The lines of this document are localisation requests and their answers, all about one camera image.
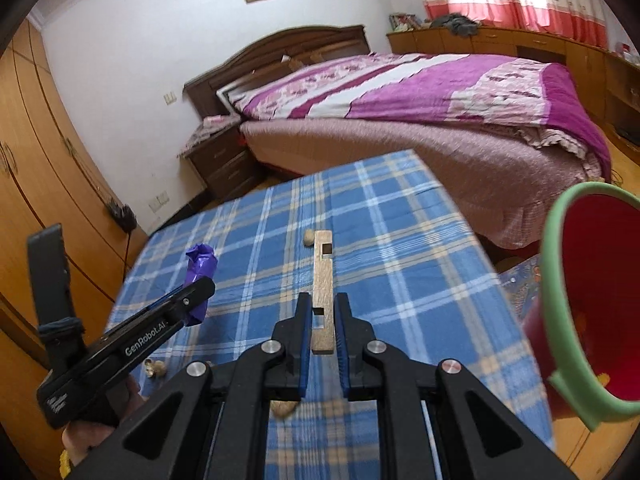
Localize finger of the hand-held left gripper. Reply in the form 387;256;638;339
149;276;217;327

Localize row of books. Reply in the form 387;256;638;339
389;12;426;32

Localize notched wooden block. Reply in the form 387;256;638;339
311;230;335;356

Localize pink floral curtains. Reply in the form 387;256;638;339
410;0;612;48

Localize dark clothes pile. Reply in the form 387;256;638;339
429;12;480;38

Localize pink cloth pile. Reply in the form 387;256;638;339
177;115;242;158

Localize person's left hand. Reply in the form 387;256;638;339
61;372;147;468

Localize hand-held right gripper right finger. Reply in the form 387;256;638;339
334;291;581;480

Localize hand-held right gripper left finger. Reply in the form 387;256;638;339
67;291;315;480

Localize dark wooden bed headboard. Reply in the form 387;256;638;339
182;25;371;126

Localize purple wrapper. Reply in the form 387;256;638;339
184;242;219;326

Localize long wooden cabinet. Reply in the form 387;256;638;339
386;26;608;81

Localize open wooden shelf unit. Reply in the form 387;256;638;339
602;50;640;161

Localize blue plaid blanket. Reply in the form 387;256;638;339
105;149;556;480

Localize red bucket with green rim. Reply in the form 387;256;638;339
522;181;640;432

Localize wooden wardrobe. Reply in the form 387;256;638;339
0;20;148;466

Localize dark wooden nightstand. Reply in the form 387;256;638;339
182;125;266;201

